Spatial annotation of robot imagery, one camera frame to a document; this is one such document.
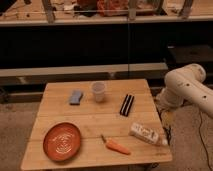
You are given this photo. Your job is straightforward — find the orange pepper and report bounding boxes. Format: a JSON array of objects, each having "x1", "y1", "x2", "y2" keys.
[{"x1": 101, "y1": 136, "x2": 131, "y2": 155}]

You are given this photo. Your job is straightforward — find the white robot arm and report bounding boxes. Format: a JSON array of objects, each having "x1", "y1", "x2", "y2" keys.
[{"x1": 156, "y1": 63, "x2": 213, "y2": 118}]

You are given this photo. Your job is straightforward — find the orange ceramic bowl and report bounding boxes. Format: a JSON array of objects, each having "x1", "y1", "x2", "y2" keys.
[{"x1": 43, "y1": 122, "x2": 81, "y2": 162}]

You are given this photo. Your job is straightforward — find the translucent plastic cup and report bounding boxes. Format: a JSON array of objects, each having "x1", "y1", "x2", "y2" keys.
[{"x1": 91, "y1": 81, "x2": 106, "y2": 102}]

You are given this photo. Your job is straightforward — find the black striped block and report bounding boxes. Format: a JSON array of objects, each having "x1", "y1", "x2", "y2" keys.
[{"x1": 120, "y1": 94, "x2": 134, "y2": 117}]

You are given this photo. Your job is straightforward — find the blue sponge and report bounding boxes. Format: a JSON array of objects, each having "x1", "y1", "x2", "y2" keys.
[{"x1": 69, "y1": 90, "x2": 83, "y2": 105}]

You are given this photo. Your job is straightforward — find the long wooden shelf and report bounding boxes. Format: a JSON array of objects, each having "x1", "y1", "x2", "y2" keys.
[{"x1": 0, "y1": 62, "x2": 168, "y2": 86}]

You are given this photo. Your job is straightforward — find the wooden table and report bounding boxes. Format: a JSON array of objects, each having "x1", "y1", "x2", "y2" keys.
[{"x1": 21, "y1": 79, "x2": 172, "y2": 171}]

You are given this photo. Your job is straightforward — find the white tube with label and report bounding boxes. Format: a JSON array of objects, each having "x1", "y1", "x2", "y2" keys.
[{"x1": 129, "y1": 123, "x2": 168, "y2": 146}]

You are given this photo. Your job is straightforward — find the black box on shelf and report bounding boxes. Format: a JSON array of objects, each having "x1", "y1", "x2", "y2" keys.
[{"x1": 165, "y1": 45, "x2": 213, "y2": 71}]

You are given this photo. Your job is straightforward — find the black cable on floor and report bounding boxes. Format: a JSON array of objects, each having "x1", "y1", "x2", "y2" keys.
[{"x1": 198, "y1": 109, "x2": 213, "y2": 171}]

